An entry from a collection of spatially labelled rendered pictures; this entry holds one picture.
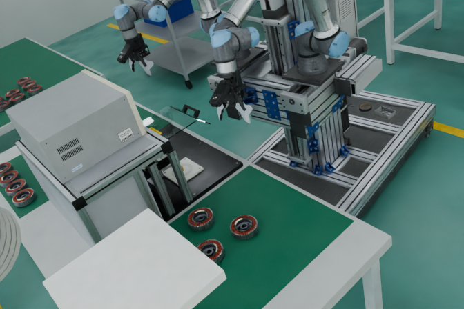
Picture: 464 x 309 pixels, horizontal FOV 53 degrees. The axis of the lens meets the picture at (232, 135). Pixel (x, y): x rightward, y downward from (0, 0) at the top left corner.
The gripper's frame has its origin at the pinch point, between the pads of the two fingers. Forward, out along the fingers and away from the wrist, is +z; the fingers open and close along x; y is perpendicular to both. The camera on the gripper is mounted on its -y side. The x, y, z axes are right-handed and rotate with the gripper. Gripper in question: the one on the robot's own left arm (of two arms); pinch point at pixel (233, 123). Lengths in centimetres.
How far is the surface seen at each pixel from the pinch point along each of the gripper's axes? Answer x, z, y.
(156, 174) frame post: 28.5, 17.3, -20.8
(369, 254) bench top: -52, 45, -1
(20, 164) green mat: 150, 32, -22
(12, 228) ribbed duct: -32, -25, -99
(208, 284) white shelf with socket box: -41, 10, -67
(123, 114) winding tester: 37.4, -9.4, -21.9
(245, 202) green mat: 4.8, 39.3, 3.2
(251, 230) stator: -9.3, 39.7, -12.0
